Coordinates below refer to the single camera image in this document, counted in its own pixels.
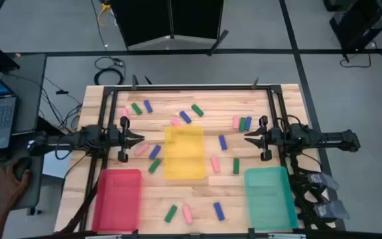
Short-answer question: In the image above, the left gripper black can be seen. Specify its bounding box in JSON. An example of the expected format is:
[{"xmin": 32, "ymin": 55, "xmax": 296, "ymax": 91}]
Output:
[{"xmin": 108, "ymin": 116, "xmax": 145, "ymax": 163}]

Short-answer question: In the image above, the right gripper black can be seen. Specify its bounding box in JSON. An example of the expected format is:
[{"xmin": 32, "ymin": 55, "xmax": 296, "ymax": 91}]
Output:
[{"xmin": 243, "ymin": 115, "xmax": 283, "ymax": 163}]

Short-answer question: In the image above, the yellow plastic bin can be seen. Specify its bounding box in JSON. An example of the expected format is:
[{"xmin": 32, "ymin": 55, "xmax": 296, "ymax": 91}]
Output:
[{"xmin": 163, "ymin": 125, "xmax": 207, "ymax": 181}]

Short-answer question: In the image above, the teal plastic bin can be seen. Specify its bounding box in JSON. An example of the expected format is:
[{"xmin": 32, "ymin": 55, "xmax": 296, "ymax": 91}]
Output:
[{"xmin": 243, "ymin": 166, "xmax": 300, "ymax": 232}]

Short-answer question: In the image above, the red plastic bin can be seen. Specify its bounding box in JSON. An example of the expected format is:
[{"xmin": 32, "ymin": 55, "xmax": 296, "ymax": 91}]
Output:
[{"xmin": 91, "ymin": 168, "xmax": 143, "ymax": 233}]

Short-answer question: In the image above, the grey power supply box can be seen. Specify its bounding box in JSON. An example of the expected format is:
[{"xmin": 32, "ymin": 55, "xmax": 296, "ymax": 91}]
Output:
[
  {"xmin": 306, "ymin": 172, "xmax": 340, "ymax": 192},
  {"xmin": 313, "ymin": 200, "xmax": 350, "ymax": 220}
]

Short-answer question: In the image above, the white sheet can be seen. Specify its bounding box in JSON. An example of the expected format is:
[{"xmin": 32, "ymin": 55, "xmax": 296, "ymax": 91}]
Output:
[{"xmin": 42, "ymin": 149, "xmax": 72, "ymax": 179}]

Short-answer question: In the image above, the grey desk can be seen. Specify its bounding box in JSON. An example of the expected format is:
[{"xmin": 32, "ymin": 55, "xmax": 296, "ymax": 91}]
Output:
[{"xmin": 0, "ymin": 52, "xmax": 48, "ymax": 216}]

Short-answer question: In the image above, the black computer mouse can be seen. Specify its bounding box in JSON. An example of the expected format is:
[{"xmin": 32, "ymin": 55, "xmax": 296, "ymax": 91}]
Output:
[{"xmin": 13, "ymin": 157, "xmax": 32, "ymax": 182}]

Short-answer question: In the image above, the black folding partition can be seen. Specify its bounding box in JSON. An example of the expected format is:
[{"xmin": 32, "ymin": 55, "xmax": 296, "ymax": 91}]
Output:
[{"xmin": 109, "ymin": 0, "xmax": 230, "ymax": 56}]

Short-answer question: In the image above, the person's hand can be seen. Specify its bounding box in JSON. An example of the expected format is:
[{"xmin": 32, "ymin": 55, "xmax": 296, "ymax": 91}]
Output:
[{"xmin": 0, "ymin": 162, "xmax": 32, "ymax": 213}]

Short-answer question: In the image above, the black equipment rack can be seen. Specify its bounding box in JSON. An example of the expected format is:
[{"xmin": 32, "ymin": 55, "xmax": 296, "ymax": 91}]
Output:
[{"xmin": 323, "ymin": 0, "xmax": 382, "ymax": 54}]

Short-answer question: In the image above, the coiled black floor cable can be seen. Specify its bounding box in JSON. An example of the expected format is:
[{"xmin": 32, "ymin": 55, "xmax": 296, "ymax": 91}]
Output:
[{"xmin": 93, "ymin": 56, "xmax": 126, "ymax": 86}]

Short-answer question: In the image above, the black desk cable bundle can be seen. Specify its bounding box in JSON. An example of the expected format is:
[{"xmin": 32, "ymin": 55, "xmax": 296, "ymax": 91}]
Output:
[{"xmin": 40, "ymin": 76, "xmax": 83, "ymax": 131}]

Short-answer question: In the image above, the thin black floor cable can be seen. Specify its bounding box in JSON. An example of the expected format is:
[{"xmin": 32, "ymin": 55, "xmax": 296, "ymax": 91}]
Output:
[{"xmin": 90, "ymin": 0, "xmax": 109, "ymax": 51}]

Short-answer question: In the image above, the yellow cable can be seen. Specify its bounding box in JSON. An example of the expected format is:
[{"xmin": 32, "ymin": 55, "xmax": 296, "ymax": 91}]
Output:
[{"xmin": 97, "ymin": 2, "xmax": 113, "ymax": 27}]

